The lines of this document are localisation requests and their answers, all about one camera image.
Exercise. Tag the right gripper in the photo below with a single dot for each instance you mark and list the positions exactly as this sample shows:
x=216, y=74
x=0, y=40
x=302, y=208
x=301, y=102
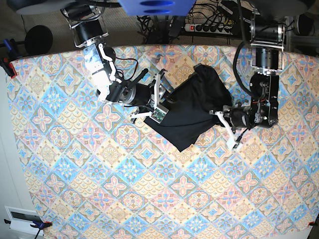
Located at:
x=139, y=94

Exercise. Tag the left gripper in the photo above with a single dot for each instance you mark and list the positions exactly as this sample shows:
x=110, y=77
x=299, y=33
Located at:
x=238, y=117

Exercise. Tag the black t-shirt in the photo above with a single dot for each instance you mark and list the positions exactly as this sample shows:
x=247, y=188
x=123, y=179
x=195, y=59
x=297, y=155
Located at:
x=189, y=117

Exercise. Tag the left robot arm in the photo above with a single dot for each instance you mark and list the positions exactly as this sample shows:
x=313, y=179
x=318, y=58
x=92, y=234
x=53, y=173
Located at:
x=267, y=44

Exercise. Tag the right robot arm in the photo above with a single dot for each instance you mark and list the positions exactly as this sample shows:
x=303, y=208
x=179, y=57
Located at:
x=100, y=60

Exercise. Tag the white power strip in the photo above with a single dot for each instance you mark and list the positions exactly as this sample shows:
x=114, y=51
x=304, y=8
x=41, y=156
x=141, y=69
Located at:
x=213, y=29

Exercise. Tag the patterned tablecloth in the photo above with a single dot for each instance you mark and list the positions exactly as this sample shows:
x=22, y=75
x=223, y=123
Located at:
x=95, y=175

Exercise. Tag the black round speaker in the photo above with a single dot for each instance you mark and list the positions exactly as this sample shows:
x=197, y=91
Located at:
x=38, y=40

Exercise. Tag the orange clamp lower right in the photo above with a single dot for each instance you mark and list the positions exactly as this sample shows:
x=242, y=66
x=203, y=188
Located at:
x=313, y=224

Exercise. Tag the orange black clamp left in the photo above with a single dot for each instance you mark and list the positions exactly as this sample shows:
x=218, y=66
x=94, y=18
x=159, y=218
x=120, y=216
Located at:
x=8, y=67

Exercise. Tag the blue clamp upper left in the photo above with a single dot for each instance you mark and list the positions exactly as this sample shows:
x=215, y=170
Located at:
x=9, y=45

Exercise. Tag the blue orange clamp lower left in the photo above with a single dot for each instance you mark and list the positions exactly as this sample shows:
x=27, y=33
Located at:
x=40, y=225

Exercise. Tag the white floor vent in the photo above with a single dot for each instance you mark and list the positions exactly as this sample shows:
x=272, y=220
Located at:
x=22, y=219

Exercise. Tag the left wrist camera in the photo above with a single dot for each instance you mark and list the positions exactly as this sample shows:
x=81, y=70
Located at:
x=233, y=144

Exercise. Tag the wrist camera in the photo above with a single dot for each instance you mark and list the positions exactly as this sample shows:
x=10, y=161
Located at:
x=159, y=114
x=233, y=144

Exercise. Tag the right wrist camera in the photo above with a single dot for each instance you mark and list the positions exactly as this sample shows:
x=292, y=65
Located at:
x=159, y=114

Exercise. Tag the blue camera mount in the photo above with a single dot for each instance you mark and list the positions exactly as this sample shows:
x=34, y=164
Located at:
x=157, y=7

